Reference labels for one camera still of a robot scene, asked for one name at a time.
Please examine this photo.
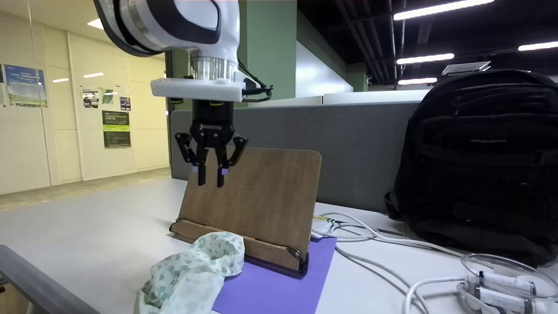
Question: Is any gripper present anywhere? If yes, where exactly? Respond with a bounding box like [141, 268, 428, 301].
[175, 99, 249, 188]

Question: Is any floral patterned cloth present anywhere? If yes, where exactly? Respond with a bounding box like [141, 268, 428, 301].
[138, 231, 246, 314]

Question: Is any wooden book stand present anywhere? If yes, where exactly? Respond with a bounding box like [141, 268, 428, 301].
[169, 147, 323, 280]

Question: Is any dark green poster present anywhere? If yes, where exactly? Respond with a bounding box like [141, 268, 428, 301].
[102, 110, 132, 148]

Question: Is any row of small posters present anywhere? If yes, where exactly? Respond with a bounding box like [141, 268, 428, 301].
[82, 88, 132, 111]

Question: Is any purple mat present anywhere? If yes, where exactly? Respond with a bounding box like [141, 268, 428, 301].
[212, 237, 337, 314]

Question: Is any grey desk partition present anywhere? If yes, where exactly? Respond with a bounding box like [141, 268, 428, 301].
[170, 101, 422, 214]

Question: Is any blue and green poster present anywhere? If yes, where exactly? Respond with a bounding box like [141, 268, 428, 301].
[4, 64, 48, 108]

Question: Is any ceiling light strip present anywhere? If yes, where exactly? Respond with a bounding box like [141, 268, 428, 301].
[517, 41, 558, 52]
[396, 53, 455, 65]
[393, 0, 496, 21]
[397, 77, 438, 86]

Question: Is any black backpack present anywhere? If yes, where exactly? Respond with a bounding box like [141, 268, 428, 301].
[384, 68, 558, 268]

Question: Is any ceiling air unit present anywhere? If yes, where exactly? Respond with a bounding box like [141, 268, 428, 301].
[441, 61, 492, 76]

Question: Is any clear plastic container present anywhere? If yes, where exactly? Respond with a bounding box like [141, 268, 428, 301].
[457, 253, 558, 314]

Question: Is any white tube with dark cap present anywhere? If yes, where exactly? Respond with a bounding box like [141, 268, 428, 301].
[476, 270, 538, 297]
[472, 287, 548, 314]

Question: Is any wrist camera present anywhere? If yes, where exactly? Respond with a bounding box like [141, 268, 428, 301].
[151, 77, 248, 102]

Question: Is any white cable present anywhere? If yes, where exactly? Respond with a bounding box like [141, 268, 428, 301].
[335, 243, 465, 314]
[315, 212, 466, 259]

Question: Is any grey rail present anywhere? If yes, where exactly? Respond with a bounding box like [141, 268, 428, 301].
[0, 244, 102, 314]

